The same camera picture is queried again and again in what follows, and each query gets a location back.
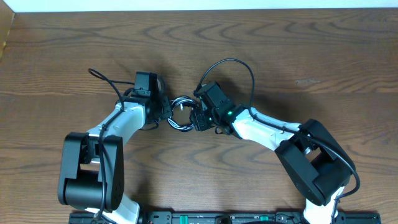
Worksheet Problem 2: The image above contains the black usb cable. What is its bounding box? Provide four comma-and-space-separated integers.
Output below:
167, 95, 200, 133

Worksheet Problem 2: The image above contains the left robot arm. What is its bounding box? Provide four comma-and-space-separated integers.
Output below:
57, 72, 172, 223

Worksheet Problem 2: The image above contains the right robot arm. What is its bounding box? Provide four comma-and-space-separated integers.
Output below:
190, 82, 358, 223

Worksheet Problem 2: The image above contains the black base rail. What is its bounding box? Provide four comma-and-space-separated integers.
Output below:
68, 210, 381, 224

